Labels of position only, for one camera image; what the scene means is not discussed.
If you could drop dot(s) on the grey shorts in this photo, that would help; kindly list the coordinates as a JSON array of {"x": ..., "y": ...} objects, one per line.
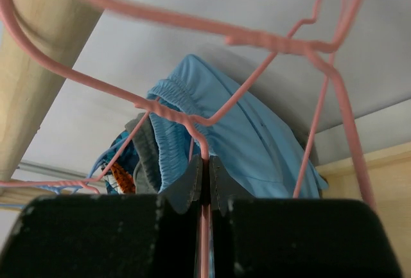
[{"x": 146, "y": 175}]

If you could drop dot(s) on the multicolour patterned shorts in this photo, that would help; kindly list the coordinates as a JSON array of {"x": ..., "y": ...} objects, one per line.
[{"x": 118, "y": 179}]

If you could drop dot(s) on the pink hanger of shark shorts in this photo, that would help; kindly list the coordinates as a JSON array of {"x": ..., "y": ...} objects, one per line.
[{"x": 234, "y": 34}]

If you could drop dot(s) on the pink hanger of blue shorts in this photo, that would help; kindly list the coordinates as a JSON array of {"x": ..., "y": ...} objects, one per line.
[{"x": 152, "y": 106}]

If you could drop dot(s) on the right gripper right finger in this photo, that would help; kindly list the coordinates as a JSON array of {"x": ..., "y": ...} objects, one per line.
[{"x": 275, "y": 237}]

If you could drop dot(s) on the blue hanger of grey shorts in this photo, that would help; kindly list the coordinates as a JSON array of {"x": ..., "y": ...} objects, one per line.
[{"x": 60, "y": 185}]

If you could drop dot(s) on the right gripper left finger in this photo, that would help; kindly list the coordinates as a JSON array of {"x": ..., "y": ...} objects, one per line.
[{"x": 109, "y": 235}]

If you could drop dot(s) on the wooden clothes rack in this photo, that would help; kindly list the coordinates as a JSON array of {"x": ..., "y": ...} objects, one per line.
[{"x": 41, "y": 42}]

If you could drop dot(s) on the light blue shorts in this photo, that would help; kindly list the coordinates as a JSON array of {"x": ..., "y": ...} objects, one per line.
[{"x": 255, "y": 146}]

